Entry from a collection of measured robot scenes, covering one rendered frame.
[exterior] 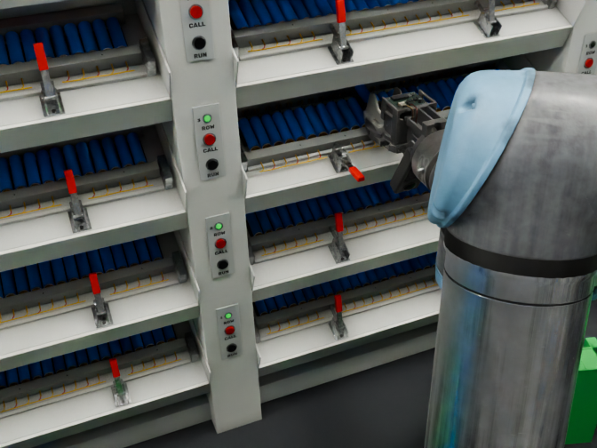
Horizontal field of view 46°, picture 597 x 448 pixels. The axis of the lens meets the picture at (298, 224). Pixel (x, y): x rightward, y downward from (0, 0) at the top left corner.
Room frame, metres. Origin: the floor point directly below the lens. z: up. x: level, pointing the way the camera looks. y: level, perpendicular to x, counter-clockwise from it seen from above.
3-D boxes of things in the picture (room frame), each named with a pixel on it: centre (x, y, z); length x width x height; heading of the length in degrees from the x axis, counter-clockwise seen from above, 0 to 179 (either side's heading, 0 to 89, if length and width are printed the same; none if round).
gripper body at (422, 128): (1.01, -0.19, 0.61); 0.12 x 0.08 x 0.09; 21
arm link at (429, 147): (0.93, -0.22, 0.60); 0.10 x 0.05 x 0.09; 111
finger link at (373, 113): (1.10, -0.13, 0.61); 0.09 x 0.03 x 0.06; 26
